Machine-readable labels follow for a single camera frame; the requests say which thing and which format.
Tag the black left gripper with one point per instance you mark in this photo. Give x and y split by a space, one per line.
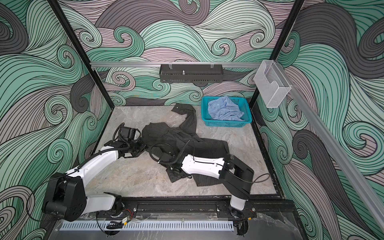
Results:
143 147

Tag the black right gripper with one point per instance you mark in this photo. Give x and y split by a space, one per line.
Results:
172 180

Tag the dark grey pinstripe shirt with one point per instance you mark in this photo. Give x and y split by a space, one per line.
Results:
162 139

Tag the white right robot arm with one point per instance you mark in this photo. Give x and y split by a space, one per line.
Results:
230 171

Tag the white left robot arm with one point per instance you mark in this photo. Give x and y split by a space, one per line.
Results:
65 196

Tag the light blue shirt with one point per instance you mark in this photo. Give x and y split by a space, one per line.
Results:
224 109

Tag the teal plastic basket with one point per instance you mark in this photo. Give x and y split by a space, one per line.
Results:
241 102

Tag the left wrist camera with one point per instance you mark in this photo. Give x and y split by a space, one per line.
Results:
127 134

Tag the black vertical frame post left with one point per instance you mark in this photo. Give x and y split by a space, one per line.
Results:
78 47

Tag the black vertical frame post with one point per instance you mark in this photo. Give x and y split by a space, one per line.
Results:
78 47
281 41

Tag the white slotted cable duct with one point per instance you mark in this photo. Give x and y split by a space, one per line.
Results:
150 226

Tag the black perforated wall tray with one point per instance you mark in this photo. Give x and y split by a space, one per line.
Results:
196 74

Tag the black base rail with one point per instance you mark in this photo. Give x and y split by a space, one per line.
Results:
180 207

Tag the clear plastic wall bin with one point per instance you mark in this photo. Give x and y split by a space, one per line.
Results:
272 83

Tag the aluminium side wall rail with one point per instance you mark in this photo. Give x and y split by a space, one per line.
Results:
305 97

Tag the black vertical frame post right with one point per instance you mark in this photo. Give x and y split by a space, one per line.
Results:
281 41

